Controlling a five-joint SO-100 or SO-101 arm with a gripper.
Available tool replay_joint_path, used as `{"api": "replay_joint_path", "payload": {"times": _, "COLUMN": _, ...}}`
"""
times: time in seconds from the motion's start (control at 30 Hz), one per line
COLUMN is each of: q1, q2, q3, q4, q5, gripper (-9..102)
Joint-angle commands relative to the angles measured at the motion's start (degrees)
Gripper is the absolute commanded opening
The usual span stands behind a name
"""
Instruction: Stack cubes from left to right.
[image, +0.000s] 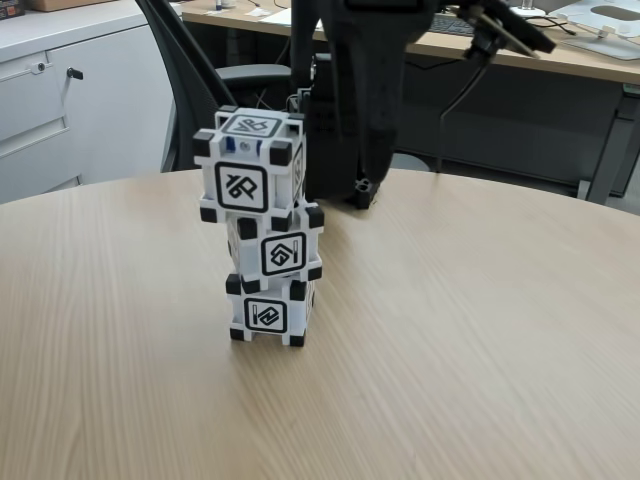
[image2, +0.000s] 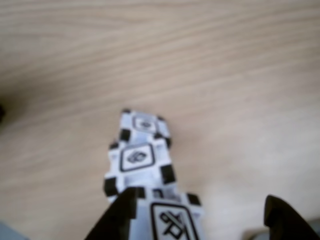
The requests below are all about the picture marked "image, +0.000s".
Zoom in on white cube crossed symbol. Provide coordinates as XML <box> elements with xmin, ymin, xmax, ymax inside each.
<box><xmin>193</xmin><ymin>105</ymin><xmax>306</xmax><ymax>232</ymax></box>

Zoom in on white cube house symbol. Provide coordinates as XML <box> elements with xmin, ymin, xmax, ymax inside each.
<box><xmin>227</xmin><ymin>202</ymin><xmax>326</xmax><ymax>295</ymax></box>

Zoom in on dark computer keyboard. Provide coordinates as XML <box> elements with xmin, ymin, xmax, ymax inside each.
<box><xmin>429</xmin><ymin>12</ymin><xmax>476</xmax><ymax>36</ymax></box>

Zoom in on white paper sheets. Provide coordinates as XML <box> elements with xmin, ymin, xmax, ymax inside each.
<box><xmin>244</xmin><ymin>5</ymin><xmax>294</xmax><ymax>25</ymax></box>

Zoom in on black mesh office chair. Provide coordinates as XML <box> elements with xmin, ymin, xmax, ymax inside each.
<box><xmin>134</xmin><ymin>0</ymin><xmax>431</xmax><ymax>174</ymax></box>

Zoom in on wooden office desk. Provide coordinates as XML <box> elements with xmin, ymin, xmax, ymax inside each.
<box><xmin>182</xmin><ymin>0</ymin><xmax>640</xmax><ymax>206</ymax></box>

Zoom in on grey laptop stand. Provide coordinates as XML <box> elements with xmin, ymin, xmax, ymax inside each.
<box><xmin>549</xmin><ymin>0</ymin><xmax>640</xmax><ymax>61</ymax></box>

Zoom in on white cube zigzag symbol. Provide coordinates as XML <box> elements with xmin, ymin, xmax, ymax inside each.
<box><xmin>224</xmin><ymin>272</ymin><xmax>317</xmax><ymax>349</ymax></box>

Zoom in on white drawer cabinet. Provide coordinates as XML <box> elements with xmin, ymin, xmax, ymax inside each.
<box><xmin>0</xmin><ymin>9</ymin><xmax>176</xmax><ymax>206</ymax></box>

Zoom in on brown cardboard box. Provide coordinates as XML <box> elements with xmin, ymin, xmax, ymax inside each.
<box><xmin>29</xmin><ymin>0</ymin><xmax>109</xmax><ymax>12</ymax></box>

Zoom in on black camera cable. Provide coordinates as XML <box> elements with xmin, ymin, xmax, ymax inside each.
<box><xmin>437</xmin><ymin>49</ymin><xmax>489</xmax><ymax>174</ymax></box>

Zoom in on gripper camera circuit board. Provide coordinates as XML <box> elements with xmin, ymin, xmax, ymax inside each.
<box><xmin>462</xmin><ymin>0</ymin><xmax>559</xmax><ymax>61</ymax></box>

